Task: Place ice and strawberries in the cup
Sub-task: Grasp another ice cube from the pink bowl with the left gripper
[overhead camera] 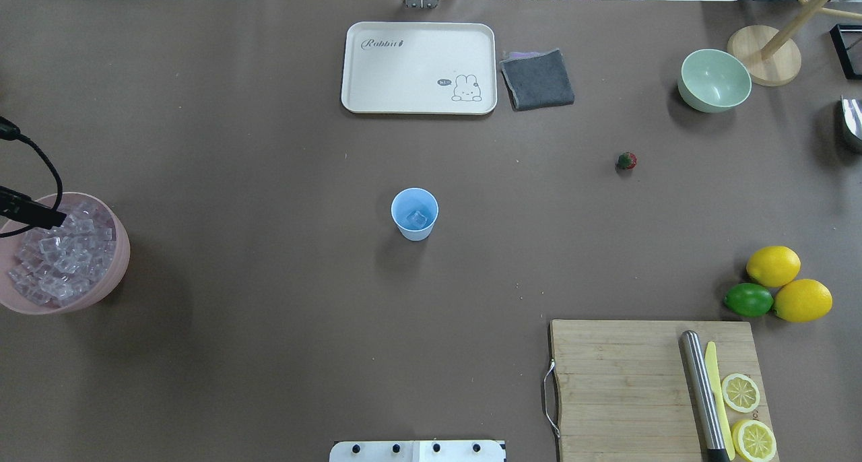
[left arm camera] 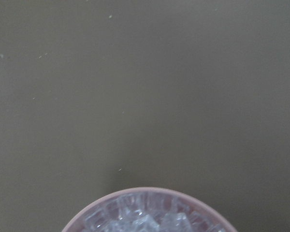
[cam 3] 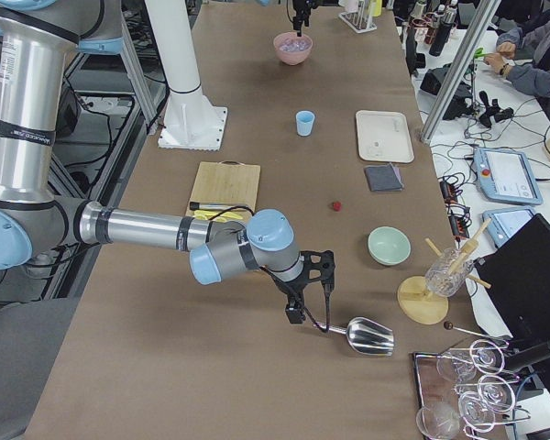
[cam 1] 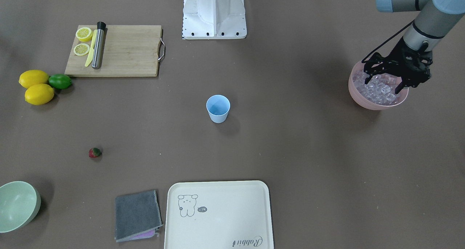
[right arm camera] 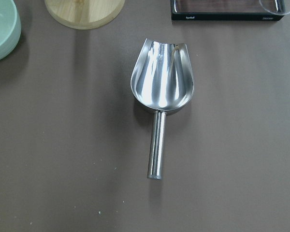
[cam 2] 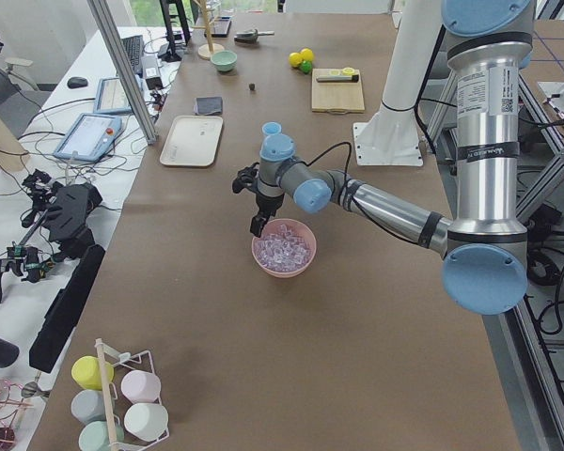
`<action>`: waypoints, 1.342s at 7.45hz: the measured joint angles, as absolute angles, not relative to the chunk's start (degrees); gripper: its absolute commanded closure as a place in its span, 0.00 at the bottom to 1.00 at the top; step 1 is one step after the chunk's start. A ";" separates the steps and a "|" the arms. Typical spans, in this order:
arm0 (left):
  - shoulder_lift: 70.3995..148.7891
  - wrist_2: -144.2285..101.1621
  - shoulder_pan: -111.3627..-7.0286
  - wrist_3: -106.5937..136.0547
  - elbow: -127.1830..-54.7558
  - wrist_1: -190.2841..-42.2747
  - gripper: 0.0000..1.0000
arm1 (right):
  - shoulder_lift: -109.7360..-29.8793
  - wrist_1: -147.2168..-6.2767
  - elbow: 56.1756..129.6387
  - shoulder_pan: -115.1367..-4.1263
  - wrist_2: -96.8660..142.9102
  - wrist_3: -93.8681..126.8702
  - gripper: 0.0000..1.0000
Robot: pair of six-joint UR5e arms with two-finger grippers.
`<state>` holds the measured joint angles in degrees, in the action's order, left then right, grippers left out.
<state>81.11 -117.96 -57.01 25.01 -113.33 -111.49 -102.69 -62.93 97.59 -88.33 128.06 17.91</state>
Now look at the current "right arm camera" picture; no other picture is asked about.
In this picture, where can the mint green bowl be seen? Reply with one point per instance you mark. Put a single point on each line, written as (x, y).
(10, 27)

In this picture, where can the steel ice scoop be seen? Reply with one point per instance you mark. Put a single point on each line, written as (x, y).
(162, 82)

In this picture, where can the black rectangular tray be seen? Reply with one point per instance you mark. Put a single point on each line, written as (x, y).
(244, 10)

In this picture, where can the wooden mug tree stand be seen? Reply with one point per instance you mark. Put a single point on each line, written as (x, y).
(84, 14)

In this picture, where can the clear glass in tray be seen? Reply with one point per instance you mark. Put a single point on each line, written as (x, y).
(276, 7)

